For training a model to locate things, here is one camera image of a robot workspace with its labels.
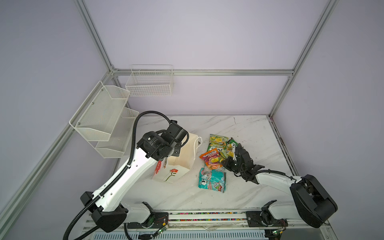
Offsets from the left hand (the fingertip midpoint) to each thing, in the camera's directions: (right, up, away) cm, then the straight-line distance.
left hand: (169, 147), depth 68 cm
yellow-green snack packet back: (+27, 0, +33) cm, 42 cm away
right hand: (+27, -11, +20) cm, 35 cm away
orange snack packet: (+22, -10, +22) cm, 33 cm away
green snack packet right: (+36, -3, +30) cm, 47 cm away
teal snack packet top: (+22, -20, +13) cm, 32 cm away
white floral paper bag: (+1, -10, -1) cm, 10 cm away
